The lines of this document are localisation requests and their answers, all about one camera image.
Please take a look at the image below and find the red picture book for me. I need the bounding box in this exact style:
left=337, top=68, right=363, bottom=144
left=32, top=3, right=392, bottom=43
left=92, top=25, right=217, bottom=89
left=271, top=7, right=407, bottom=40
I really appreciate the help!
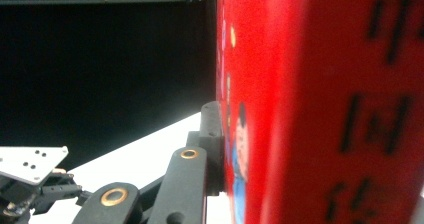
left=214, top=0, right=424, bottom=224

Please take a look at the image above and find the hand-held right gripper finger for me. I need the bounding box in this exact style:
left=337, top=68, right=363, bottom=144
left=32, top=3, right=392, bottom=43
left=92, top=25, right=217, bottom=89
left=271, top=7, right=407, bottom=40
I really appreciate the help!
left=186, top=100, right=225, bottom=197

